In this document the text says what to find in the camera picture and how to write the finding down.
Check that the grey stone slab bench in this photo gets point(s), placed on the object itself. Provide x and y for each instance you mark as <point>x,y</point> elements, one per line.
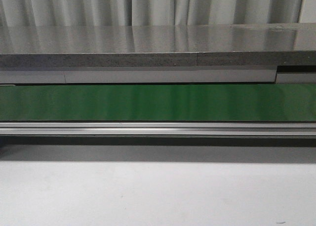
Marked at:
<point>158,46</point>

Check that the white pleated curtain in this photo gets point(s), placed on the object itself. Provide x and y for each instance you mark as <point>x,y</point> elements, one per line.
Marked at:
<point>153,12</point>

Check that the aluminium front conveyor rail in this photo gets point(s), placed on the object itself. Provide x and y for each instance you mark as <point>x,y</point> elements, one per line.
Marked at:
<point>209,129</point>

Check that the grey rear conveyor rail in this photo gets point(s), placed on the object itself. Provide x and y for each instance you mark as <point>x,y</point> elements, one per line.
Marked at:
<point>196,74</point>

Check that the green conveyor belt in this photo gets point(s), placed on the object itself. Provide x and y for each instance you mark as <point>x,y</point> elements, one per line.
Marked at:
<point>180,102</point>

